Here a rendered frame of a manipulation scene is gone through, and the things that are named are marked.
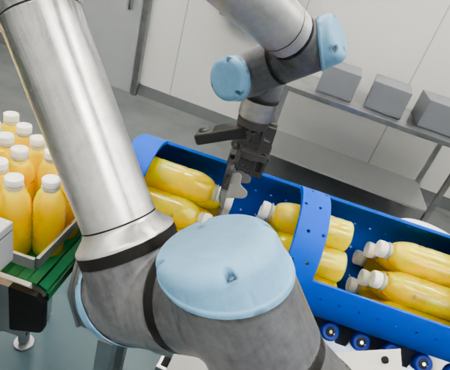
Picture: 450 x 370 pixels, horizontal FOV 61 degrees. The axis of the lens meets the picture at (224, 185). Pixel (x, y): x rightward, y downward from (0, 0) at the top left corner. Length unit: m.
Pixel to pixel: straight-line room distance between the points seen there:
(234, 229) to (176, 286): 0.08
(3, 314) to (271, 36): 0.86
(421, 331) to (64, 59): 0.83
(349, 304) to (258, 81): 0.50
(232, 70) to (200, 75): 3.70
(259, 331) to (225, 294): 0.05
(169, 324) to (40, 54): 0.28
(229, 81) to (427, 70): 3.56
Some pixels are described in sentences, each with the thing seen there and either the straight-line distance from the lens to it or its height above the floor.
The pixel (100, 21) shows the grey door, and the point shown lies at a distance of 4.74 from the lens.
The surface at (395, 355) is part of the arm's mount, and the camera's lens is 0.51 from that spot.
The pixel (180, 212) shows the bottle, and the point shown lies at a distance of 0.86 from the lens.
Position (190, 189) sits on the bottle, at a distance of 0.88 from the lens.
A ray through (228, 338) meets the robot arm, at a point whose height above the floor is 1.37.
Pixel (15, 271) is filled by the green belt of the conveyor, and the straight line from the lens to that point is 1.03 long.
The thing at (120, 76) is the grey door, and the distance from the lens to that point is 4.72.
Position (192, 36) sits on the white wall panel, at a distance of 4.32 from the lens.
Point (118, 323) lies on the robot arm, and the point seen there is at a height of 1.29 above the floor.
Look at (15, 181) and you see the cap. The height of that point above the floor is 1.11.
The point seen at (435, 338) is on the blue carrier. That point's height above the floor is 1.08.
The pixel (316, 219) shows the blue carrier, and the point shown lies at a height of 1.22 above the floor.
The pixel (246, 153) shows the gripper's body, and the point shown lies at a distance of 0.81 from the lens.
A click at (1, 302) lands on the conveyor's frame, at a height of 0.84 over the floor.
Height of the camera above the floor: 1.63
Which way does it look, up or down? 30 degrees down
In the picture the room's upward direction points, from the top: 17 degrees clockwise
